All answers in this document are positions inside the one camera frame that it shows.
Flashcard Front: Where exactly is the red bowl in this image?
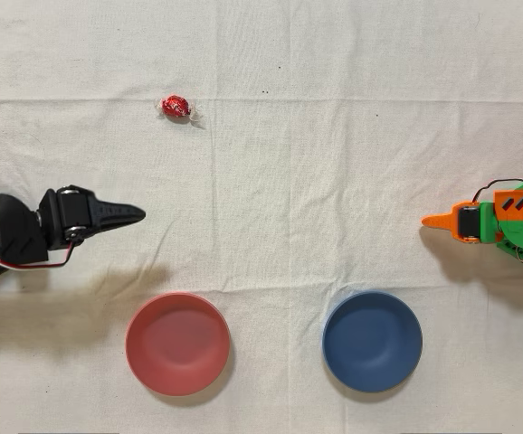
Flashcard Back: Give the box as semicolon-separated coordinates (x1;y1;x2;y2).
125;291;232;398

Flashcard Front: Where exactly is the red candy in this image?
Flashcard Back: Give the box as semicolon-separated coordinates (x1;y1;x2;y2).
155;93;207;131

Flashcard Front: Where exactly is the red white black servo cable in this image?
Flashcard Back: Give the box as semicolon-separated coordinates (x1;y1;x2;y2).
0;234;85;271

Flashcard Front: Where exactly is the blue bowl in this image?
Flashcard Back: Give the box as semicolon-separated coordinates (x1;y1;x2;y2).
321;290;423;393

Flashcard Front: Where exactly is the orange arm servo cable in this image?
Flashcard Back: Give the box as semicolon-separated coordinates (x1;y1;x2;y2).
471;178;523;204

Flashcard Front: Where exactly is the white tablecloth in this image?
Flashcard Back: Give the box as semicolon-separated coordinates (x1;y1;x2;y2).
0;0;523;434

